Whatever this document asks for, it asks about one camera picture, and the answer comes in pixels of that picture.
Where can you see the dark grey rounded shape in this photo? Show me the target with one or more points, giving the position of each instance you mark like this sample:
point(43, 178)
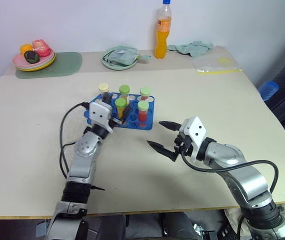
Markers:
point(177, 226)

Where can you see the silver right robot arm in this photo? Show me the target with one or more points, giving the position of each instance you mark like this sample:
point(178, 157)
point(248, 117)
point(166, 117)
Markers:
point(247, 180)

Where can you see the light-green-capped red-filled test tube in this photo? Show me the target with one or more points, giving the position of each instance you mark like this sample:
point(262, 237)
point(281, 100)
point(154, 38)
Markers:
point(142, 116)

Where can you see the clear zip plastic bag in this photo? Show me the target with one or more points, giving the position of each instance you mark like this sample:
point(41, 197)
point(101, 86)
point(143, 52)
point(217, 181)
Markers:
point(215, 65)

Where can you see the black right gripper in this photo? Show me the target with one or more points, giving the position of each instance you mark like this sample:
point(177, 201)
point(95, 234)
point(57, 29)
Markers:
point(183, 146)

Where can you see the orange toy food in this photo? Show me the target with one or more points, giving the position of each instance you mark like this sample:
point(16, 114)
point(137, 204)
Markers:
point(26, 48)

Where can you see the blue test tube rack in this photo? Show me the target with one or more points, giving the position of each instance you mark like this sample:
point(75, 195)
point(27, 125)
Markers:
point(150, 117)

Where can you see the crumpled green cloth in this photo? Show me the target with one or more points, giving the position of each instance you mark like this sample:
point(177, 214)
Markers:
point(192, 48)

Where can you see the pink toy food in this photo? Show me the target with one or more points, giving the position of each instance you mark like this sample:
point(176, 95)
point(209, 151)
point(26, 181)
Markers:
point(42, 48)

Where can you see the green-capped yellow-filled test tube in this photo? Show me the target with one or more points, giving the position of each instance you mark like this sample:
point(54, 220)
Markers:
point(120, 103)

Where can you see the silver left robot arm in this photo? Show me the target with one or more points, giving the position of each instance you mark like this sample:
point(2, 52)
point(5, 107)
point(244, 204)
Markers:
point(82, 160)

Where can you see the pink plate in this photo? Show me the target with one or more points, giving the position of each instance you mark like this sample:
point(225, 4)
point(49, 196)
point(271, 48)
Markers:
point(18, 61)

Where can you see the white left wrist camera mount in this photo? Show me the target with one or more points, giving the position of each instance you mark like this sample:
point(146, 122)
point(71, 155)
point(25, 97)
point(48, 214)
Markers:
point(99, 112)

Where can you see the light green plate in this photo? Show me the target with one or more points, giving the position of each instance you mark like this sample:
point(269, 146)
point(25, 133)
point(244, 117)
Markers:
point(112, 66)

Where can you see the orange drink bottle blue cap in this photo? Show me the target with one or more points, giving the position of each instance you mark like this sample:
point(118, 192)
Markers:
point(162, 40)

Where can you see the stack of coloured plates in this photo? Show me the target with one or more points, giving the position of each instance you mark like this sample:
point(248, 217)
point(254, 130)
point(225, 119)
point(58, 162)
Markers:
point(48, 63)

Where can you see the dark brown green toy food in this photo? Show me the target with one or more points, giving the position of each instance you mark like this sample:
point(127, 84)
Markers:
point(31, 56)

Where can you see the yellow-capped test tube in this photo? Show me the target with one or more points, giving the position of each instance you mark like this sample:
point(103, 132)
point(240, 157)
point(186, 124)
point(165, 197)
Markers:
point(103, 87)

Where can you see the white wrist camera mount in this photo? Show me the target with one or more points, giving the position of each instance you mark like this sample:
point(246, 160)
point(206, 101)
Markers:
point(99, 112)
point(195, 130)

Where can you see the green placemat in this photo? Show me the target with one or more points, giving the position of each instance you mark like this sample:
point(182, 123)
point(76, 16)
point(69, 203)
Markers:
point(67, 63)

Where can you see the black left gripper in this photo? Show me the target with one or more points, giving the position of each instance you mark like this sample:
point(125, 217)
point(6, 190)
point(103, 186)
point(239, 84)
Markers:
point(116, 122)

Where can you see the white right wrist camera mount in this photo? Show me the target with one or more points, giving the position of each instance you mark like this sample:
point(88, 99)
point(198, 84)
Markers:
point(195, 130)

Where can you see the blue bottle cap object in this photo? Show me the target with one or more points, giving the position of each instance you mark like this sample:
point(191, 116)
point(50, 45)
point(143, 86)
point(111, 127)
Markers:
point(268, 90)

